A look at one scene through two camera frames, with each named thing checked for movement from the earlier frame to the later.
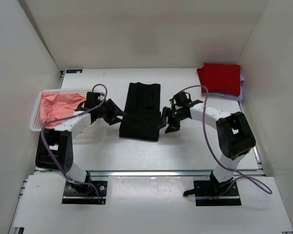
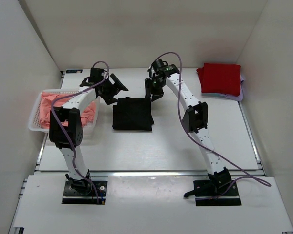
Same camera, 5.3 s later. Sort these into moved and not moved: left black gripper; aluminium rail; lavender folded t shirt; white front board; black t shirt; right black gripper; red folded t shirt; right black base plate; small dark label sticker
Moved: right black gripper; black t shirt; left black gripper
Not moved: lavender folded t shirt; white front board; small dark label sticker; red folded t shirt; right black base plate; aluminium rail
